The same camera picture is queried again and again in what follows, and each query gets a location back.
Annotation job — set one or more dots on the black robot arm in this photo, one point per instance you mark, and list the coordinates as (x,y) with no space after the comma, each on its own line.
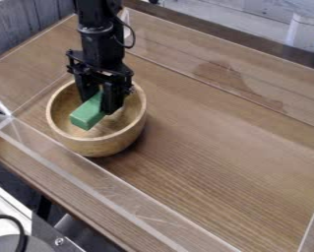
(98,13)

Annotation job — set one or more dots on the brown wooden bowl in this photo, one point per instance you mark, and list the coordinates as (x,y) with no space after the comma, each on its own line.
(111,135)

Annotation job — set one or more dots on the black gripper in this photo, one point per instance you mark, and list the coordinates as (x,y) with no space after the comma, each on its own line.
(96,65)

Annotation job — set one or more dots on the clear acrylic front wall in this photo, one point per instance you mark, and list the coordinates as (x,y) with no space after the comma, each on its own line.
(132,219)

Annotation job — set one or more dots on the grey metal bracket with screw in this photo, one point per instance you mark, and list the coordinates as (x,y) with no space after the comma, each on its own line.
(47,239)

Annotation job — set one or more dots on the white container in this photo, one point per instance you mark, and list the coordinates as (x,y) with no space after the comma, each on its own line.
(300,35)

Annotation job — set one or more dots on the green rectangular block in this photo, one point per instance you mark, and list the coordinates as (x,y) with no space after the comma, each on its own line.
(87,115)

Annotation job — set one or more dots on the clear acrylic corner bracket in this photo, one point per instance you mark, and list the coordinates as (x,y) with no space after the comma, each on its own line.
(124,18)

